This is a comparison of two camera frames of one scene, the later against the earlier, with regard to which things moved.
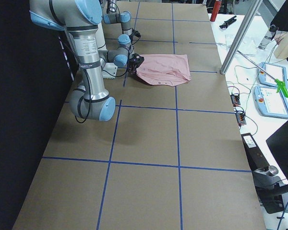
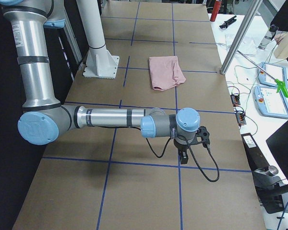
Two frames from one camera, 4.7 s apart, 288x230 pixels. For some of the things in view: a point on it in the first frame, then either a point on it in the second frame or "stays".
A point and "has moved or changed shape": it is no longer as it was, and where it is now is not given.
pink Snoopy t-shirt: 167,69 has moved or changed shape
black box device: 273,194 stays
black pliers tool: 228,22 stays
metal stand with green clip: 279,84 stays
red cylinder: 216,6 stays
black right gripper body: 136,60 → 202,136
